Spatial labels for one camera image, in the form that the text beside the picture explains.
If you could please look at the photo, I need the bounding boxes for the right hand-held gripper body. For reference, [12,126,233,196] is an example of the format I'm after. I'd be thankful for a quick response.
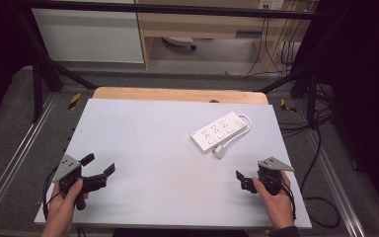
[257,156,295,197]

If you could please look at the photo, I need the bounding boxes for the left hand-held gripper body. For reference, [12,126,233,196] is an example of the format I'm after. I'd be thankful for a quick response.
[51,154,109,211]

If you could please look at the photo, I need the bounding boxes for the person's right hand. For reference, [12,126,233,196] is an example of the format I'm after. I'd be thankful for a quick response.
[252,170,296,230]

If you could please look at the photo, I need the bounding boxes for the person's left hand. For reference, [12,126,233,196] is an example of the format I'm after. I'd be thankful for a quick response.
[41,178,90,232]

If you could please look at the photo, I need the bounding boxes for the white power plug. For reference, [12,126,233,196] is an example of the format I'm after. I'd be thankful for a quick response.
[213,144,227,160]

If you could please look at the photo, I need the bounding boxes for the white power strip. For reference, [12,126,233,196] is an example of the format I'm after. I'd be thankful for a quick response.
[189,111,248,154]

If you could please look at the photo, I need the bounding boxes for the wooden board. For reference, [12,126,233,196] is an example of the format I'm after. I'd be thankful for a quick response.
[92,86,269,106]

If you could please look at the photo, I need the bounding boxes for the black curtain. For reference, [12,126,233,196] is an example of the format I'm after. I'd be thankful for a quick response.
[0,0,36,127]
[294,0,379,226]

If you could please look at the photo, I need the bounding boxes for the white cabinet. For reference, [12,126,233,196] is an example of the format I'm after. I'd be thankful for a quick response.
[31,0,145,64]

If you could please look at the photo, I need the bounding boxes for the white device under desk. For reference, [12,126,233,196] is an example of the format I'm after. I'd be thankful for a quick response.
[162,36,198,51]

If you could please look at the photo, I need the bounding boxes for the wooden desk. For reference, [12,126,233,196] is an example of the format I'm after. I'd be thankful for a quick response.
[133,0,312,73]

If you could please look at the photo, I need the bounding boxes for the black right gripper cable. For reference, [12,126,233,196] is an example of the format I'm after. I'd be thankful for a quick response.
[279,180,298,222]

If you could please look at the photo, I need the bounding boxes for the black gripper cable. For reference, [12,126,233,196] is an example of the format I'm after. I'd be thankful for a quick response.
[40,165,63,221]
[279,180,298,222]

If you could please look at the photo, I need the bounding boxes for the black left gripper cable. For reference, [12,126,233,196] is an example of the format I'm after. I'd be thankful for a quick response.
[40,165,63,221]

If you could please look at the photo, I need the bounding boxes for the white power strip cable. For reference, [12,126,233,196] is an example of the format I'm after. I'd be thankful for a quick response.
[219,113,253,153]

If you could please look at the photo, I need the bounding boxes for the aluminium floor rail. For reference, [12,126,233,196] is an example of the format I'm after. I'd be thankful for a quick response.
[0,93,59,229]
[291,98,369,237]

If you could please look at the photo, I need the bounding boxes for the black looped floor cable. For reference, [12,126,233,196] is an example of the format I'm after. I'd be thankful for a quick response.
[300,126,342,229]

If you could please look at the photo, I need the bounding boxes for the bundle of black floor cables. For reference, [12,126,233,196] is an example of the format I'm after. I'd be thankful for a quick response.
[277,80,336,140]

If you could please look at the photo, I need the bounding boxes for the black metal frame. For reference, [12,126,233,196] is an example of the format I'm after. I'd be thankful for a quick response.
[11,0,325,123]

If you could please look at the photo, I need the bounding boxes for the hanging black cables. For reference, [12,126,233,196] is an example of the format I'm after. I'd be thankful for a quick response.
[244,16,308,79]

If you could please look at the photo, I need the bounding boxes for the white wall socket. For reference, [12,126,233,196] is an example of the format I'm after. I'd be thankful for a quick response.
[258,0,286,11]

